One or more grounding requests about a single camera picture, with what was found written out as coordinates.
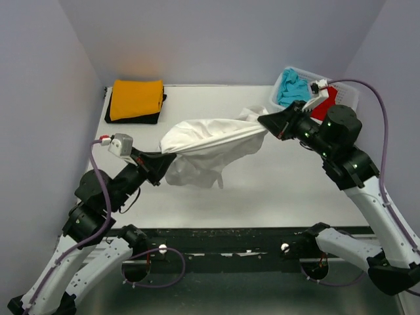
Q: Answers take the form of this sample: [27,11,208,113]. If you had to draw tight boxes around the folded black t shirt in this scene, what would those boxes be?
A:
[104,96,160,125]

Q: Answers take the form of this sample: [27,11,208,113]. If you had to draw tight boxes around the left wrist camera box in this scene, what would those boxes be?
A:
[108,133,133,158]

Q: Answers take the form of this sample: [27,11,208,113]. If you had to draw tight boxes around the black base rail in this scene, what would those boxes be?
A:
[101,226,378,273]

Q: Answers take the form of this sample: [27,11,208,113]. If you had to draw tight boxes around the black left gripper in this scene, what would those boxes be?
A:
[108,146,176,212]

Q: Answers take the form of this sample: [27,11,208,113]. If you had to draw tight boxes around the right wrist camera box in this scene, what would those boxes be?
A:
[302,79,329,112]

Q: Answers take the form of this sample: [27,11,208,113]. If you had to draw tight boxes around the red t shirt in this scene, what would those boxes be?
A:
[311,86,338,121]

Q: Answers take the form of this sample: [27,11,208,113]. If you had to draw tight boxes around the white t shirt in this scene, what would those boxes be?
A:
[159,106,268,189]

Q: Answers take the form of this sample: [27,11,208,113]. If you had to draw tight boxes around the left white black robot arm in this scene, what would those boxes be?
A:
[7,149,176,314]

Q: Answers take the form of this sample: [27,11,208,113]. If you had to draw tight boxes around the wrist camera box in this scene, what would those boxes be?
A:
[302,79,329,112]
[108,133,133,158]

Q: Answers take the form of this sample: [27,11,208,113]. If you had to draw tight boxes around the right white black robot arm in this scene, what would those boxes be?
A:
[258,101,419,295]

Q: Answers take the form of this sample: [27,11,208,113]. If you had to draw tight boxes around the white plastic laundry basket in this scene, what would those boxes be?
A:
[268,67,359,122]

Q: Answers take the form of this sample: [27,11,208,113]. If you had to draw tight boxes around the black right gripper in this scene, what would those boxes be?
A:
[260,98,334,157]

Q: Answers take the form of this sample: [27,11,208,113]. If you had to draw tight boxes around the folded orange t shirt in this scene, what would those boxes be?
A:
[110,80,166,121]

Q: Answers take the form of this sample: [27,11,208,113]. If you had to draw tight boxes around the turquoise t shirt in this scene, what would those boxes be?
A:
[276,68,310,108]

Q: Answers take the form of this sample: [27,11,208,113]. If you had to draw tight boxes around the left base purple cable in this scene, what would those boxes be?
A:
[121,246,186,289]

